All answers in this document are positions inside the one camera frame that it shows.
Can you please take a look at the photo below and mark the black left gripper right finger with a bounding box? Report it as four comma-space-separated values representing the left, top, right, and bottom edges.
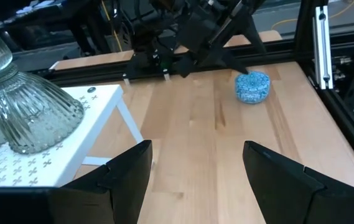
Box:
242, 140, 354, 224

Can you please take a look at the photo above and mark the yellow extension cord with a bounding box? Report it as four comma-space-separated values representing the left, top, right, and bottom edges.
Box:
101, 0, 124, 53

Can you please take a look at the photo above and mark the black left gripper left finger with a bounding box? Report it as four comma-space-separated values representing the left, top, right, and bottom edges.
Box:
49, 139, 153, 224

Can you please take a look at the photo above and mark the silver slotted bracket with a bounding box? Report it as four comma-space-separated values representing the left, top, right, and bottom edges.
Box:
312, 5, 334, 90

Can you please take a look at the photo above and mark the black aluminium table frame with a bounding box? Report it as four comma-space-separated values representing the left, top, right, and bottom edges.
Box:
38, 0, 354, 180

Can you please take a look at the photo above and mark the thin yellow cable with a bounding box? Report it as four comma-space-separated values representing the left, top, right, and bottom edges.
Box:
271, 0, 352, 30

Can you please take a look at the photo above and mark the white perforated metal shelf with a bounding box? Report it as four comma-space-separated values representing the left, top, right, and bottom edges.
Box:
0, 83, 145, 189

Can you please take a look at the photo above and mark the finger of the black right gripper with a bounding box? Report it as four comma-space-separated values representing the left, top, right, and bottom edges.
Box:
175, 55, 198, 78
217, 49, 249, 75

